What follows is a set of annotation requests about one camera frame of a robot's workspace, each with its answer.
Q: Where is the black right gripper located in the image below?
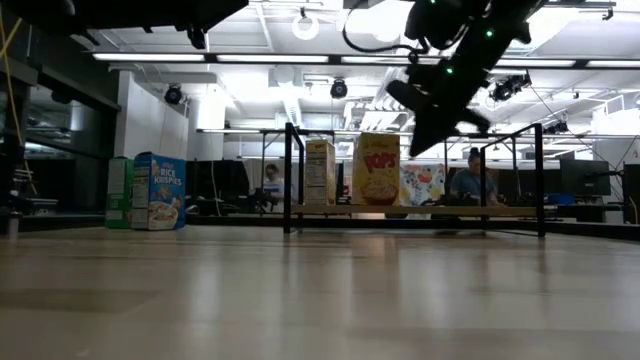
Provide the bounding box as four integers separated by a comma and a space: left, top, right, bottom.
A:
385, 47, 494, 159

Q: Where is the blue Rice Krispies cereal box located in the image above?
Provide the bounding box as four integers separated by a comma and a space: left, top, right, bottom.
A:
130, 152, 187, 231

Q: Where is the green Apple Jacks cereal box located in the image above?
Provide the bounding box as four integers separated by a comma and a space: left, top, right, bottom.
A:
104, 157, 136, 230

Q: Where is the long ceiling light strip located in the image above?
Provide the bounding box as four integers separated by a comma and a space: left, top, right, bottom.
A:
587, 59, 640, 69
341, 55, 416, 65
216, 54, 330, 64
92, 52, 206, 63
492, 58, 577, 68

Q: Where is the floral patterned cloth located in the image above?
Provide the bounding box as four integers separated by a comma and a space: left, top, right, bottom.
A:
399, 163, 446, 207

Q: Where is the person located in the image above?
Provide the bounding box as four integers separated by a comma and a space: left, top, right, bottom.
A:
448, 147, 501, 207
262, 163, 287, 204

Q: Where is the black ceiling spot lamp cluster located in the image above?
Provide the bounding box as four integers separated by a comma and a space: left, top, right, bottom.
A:
492, 73, 533, 104

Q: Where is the round white pendant lamp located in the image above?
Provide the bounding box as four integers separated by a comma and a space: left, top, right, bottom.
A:
292, 12, 320, 41

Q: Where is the black monitor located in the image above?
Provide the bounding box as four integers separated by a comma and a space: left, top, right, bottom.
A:
559, 158, 612, 197

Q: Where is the black partition screen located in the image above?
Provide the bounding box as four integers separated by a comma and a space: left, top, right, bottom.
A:
185, 159, 250, 216

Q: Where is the black cabinet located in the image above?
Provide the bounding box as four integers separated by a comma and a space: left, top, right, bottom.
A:
622, 163, 640, 224

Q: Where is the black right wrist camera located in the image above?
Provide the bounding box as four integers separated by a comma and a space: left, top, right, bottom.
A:
403, 0, 494, 51

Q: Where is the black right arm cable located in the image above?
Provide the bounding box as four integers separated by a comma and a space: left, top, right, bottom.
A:
342, 3, 431, 55

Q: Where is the wooden shelf with black frame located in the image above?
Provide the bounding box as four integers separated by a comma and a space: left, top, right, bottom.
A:
283, 122, 546, 238

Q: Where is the yellow cable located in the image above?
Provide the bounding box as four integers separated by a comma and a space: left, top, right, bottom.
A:
0, 17, 24, 196

